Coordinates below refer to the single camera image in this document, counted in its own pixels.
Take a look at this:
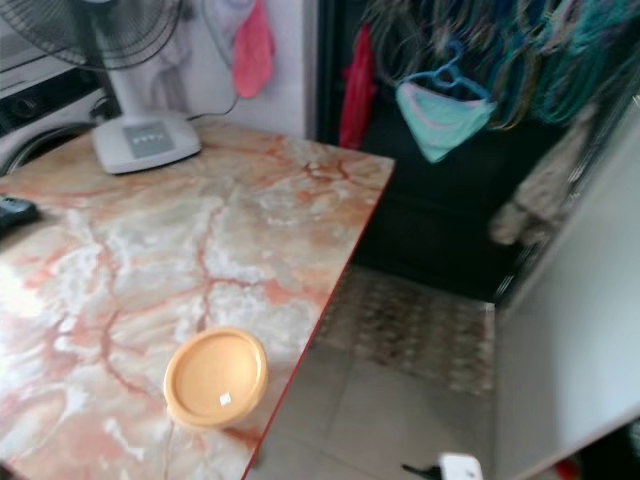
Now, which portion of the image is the patterned floor mat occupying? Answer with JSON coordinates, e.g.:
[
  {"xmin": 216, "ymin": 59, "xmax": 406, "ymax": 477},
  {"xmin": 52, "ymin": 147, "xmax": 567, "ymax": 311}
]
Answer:
[{"xmin": 308, "ymin": 264, "xmax": 498, "ymax": 398}]

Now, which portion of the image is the pale lilac garment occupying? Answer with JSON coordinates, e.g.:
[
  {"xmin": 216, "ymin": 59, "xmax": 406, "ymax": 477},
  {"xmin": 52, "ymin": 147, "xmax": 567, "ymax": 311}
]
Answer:
[{"xmin": 150, "ymin": 0, "xmax": 241, "ymax": 106}]

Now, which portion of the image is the black remote control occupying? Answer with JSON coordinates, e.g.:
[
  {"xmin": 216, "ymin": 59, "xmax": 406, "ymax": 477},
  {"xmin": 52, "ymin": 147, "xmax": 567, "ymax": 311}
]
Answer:
[{"xmin": 0, "ymin": 196, "xmax": 42, "ymax": 237}]

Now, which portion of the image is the coral pink garment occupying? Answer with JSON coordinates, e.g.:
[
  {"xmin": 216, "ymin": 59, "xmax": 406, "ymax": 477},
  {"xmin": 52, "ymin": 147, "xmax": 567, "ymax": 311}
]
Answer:
[{"xmin": 231, "ymin": 0, "xmax": 277, "ymax": 100}]

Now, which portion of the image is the green clothes hangers bundle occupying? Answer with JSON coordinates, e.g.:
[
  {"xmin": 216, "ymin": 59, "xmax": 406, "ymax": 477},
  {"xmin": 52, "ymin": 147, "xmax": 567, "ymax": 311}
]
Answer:
[{"xmin": 370, "ymin": 0, "xmax": 640, "ymax": 129}]

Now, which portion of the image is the white washing machine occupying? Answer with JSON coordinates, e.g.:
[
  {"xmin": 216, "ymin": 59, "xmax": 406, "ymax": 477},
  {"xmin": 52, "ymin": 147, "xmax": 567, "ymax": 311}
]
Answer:
[{"xmin": 0, "ymin": 68, "xmax": 113, "ymax": 178}]

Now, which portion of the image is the teal underwear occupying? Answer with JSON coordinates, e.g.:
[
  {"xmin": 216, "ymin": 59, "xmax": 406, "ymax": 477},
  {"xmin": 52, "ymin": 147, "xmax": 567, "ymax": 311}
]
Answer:
[{"xmin": 395, "ymin": 80, "xmax": 498, "ymax": 165}]

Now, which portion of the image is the blue clothes hanger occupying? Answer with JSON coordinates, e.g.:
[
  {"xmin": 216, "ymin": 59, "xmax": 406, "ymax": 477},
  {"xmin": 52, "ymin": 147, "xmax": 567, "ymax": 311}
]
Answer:
[{"xmin": 400, "ymin": 40, "xmax": 494, "ymax": 101}]

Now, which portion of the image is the round orange lidded container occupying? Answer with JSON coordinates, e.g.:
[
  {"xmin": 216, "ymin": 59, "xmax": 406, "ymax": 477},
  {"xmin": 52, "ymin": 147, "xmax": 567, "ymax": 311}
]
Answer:
[{"xmin": 162, "ymin": 326, "xmax": 270, "ymax": 432}]

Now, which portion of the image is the grey fridge door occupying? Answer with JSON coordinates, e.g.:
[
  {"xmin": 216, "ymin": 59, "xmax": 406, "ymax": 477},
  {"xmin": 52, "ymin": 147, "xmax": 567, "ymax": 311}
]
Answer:
[{"xmin": 493, "ymin": 98, "xmax": 640, "ymax": 480}]

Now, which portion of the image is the camouflage pattern cloth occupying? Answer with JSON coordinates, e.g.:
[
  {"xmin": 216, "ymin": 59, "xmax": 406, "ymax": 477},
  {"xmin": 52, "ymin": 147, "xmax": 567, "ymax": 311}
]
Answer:
[{"xmin": 489, "ymin": 98, "xmax": 603, "ymax": 247}]

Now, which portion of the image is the red garment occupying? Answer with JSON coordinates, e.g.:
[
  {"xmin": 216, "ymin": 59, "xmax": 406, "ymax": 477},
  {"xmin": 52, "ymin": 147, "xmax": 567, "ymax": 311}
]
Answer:
[{"xmin": 339, "ymin": 24, "xmax": 379, "ymax": 152}]

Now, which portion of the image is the white table fan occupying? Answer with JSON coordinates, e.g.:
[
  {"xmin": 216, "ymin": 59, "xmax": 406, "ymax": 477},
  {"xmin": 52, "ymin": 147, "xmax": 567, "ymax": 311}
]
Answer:
[{"xmin": 0, "ymin": 0, "xmax": 204, "ymax": 176}]

